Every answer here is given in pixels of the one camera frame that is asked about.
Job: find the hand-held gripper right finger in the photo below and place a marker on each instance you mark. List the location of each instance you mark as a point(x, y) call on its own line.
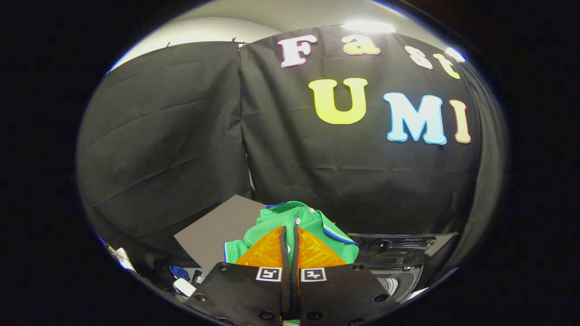
point(340, 294)

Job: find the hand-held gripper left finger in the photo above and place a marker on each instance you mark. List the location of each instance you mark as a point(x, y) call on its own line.
point(244, 294)

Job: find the grey washing machine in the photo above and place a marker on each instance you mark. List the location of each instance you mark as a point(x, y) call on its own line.
point(401, 290)

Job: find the green polo shirt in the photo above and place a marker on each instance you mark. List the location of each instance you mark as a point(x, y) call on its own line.
point(299, 215)

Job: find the small white box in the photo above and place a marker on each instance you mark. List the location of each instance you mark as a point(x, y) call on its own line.
point(184, 287)

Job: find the grey cabinet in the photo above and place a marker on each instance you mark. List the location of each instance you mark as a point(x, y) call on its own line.
point(217, 235)

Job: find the blue cloth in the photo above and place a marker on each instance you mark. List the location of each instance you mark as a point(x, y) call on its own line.
point(179, 272)

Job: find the white sheet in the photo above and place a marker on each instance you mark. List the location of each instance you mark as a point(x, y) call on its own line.
point(122, 258)

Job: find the black backdrop cloth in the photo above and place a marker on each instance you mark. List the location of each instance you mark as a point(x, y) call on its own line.
point(181, 136)

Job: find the small ceiling light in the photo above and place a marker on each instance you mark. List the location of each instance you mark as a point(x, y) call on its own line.
point(455, 55)

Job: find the long ceiling light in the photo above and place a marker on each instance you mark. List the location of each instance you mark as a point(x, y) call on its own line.
point(368, 26)

